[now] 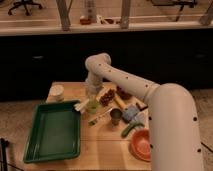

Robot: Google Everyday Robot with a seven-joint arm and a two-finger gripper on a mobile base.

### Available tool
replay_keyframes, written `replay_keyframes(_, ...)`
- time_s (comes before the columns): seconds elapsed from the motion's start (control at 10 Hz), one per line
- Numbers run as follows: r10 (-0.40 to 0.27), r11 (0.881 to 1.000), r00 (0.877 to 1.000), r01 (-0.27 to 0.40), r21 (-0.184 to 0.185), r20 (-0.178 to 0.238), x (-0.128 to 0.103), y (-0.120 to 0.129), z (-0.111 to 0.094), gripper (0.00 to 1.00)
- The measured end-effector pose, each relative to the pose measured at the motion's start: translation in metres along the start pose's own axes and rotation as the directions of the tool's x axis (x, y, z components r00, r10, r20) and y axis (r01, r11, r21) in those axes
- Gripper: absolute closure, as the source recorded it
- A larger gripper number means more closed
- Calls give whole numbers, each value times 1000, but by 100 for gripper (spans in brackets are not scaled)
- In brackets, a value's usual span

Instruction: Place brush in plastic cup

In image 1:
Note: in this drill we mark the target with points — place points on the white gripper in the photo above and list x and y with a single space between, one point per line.
92 89

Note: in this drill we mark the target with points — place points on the brush with wooden handle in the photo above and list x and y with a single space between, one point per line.
99 117

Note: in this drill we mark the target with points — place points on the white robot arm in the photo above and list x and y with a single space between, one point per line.
173 120

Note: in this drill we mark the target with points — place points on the small metal cup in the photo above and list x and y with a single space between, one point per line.
116 115

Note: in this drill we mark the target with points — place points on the brown grape bunch toy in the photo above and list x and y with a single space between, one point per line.
107 97

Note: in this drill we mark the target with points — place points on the dark red bowl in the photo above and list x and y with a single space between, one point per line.
124 95

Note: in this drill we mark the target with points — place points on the wooden rolling pin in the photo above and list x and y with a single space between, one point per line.
120 102

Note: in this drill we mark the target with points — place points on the wooden table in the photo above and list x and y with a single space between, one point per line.
101 146

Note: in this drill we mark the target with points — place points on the blue grey sponge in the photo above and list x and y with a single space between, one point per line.
129 113

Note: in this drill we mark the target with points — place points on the green cucumber toy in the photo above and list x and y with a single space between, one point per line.
128 129

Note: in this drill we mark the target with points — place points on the green plastic tray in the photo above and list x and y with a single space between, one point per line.
54 134

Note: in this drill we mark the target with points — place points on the orange plastic bowl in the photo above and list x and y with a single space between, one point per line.
140 145

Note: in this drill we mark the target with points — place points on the black office chair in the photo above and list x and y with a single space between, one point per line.
24 3

